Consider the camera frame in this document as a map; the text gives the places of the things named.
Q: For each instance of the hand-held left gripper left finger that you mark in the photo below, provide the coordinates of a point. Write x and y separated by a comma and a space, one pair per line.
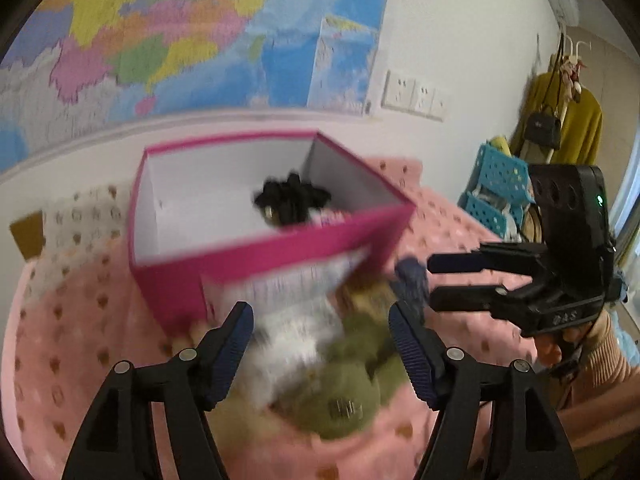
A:
235, 345

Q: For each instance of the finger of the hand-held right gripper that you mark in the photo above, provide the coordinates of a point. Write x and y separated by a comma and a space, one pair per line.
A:
465, 262
465, 301

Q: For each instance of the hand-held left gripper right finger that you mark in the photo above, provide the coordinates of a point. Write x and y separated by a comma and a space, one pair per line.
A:
410, 355

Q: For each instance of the blue fabric scrunchie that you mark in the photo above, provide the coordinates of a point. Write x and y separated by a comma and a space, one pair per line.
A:
412, 282

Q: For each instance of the white tissue packet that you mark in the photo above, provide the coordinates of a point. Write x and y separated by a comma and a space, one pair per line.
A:
290, 310

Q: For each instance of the green plush toy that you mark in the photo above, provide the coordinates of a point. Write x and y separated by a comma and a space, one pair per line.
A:
345, 390

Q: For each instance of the pink cardboard box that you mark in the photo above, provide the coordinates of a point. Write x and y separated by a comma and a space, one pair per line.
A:
240, 265

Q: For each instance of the person's right forearm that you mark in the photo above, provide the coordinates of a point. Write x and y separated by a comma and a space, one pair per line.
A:
605, 385

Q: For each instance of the person's right hand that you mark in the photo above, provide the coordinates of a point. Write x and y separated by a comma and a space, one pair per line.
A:
550, 350

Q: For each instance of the blue perforated plastic basket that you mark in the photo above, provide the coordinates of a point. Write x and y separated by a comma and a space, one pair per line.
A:
487, 217
500, 175

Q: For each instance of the black handbag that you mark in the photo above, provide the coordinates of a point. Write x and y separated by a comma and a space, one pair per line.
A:
543, 131

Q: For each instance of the mustard yellow coat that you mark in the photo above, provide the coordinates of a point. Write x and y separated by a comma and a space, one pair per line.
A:
582, 125

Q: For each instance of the yellow-green item in basket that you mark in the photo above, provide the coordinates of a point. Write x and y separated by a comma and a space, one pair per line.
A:
500, 145

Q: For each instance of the small white pink packet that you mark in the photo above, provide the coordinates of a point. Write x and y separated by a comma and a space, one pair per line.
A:
327, 218

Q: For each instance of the pink patterned blanket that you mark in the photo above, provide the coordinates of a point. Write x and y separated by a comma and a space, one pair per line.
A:
75, 360

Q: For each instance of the pink hanging ornament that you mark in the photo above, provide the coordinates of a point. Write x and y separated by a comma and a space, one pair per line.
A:
570, 75

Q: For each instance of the white coat rack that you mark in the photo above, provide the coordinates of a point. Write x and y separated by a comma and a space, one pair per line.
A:
575, 47

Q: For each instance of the colourful wall map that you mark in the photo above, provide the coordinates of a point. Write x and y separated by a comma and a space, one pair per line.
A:
200, 35

